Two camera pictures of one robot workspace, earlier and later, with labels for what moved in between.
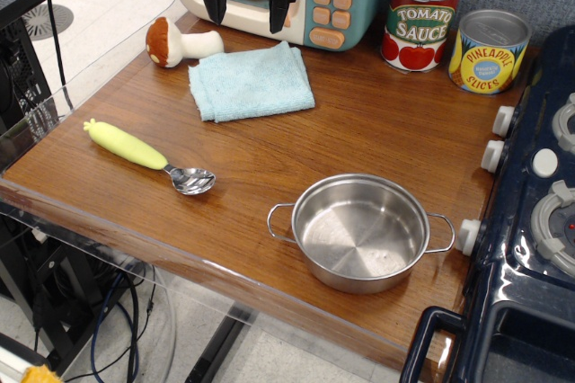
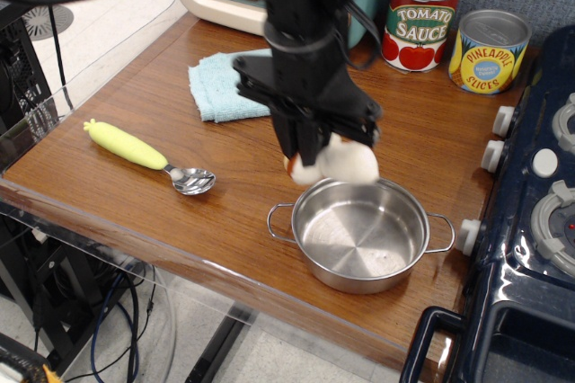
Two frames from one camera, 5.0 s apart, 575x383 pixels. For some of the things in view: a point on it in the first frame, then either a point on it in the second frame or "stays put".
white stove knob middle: [491, 155] stays put
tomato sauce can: [420, 17] stays put
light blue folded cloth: [260, 80] stays put
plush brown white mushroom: [168, 47] -> [339, 160]
